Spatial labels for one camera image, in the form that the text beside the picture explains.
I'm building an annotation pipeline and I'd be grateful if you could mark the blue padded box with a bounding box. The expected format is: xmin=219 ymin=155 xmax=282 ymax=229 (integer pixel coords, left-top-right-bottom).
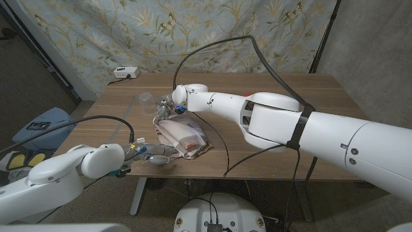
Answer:
xmin=12 ymin=107 xmax=78 ymax=152

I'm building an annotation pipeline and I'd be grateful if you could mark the floral printed backdrop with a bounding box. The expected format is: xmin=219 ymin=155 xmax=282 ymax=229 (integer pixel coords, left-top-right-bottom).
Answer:
xmin=17 ymin=0 xmax=339 ymax=97

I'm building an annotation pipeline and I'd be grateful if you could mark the black backdrop stand pole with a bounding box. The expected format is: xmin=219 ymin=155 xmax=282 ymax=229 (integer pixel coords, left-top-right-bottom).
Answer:
xmin=308 ymin=0 xmax=342 ymax=74

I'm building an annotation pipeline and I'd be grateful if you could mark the thin black right wrist wire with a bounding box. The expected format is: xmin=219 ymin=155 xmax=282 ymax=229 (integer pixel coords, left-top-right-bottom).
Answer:
xmin=191 ymin=111 xmax=302 ymax=232

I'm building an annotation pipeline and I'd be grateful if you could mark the grey sneaker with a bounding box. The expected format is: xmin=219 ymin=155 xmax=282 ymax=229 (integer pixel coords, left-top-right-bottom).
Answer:
xmin=0 ymin=151 xmax=28 ymax=182

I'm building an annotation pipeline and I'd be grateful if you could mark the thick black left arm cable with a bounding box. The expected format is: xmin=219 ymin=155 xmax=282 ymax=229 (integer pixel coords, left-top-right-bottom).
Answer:
xmin=0 ymin=115 xmax=135 ymax=155

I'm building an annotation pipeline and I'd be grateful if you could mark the clear plastic cup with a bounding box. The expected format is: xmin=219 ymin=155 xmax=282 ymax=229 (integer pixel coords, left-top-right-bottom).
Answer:
xmin=138 ymin=92 xmax=158 ymax=115

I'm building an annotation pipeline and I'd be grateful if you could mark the black torso cable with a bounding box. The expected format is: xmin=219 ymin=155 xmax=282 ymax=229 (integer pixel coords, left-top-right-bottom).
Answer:
xmin=192 ymin=192 xmax=220 ymax=225

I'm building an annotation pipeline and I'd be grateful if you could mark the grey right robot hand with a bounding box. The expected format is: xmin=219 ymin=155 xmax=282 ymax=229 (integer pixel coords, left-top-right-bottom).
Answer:
xmin=155 ymin=94 xmax=181 ymax=124

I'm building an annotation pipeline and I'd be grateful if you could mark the white power strip box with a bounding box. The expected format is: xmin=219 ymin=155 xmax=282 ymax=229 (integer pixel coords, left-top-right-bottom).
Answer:
xmin=113 ymin=66 xmax=141 ymax=79

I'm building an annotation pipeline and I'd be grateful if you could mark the black shoe with yellow insole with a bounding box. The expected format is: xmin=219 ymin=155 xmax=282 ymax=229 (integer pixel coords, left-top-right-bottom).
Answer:
xmin=27 ymin=151 xmax=47 ymax=169

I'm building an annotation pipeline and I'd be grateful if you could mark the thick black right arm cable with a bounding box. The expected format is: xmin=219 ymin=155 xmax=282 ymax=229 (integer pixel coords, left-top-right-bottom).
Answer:
xmin=173 ymin=34 xmax=319 ymax=186

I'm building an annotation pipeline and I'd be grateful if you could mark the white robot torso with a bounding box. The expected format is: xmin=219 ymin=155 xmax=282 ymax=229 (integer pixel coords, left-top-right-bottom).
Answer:
xmin=173 ymin=192 xmax=267 ymax=232

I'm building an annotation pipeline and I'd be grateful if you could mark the black power strip cable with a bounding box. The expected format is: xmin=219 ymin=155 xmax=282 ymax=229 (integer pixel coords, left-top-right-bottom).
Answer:
xmin=107 ymin=74 xmax=132 ymax=86

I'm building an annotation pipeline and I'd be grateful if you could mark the grey table leg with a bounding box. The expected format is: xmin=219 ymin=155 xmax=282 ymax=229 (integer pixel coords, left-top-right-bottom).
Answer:
xmin=129 ymin=177 xmax=149 ymax=217
xmin=293 ymin=180 xmax=315 ymax=222

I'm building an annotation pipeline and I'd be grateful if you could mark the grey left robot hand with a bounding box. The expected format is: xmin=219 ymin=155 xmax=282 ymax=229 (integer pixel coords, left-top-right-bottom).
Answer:
xmin=124 ymin=143 xmax=180 ymax=166

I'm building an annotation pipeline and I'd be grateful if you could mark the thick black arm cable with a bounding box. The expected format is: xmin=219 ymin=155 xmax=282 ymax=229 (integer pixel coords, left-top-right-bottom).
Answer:
xmin=173 ymin=34 xmax=319 ymax=186
xmin=0 ymin=115 xmax=135 ymax=155

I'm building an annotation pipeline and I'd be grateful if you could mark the beige cloth with orange print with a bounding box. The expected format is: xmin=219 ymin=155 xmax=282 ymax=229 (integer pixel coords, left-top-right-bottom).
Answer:
xmin=153 ymin=113 xmax=213 ymax=160

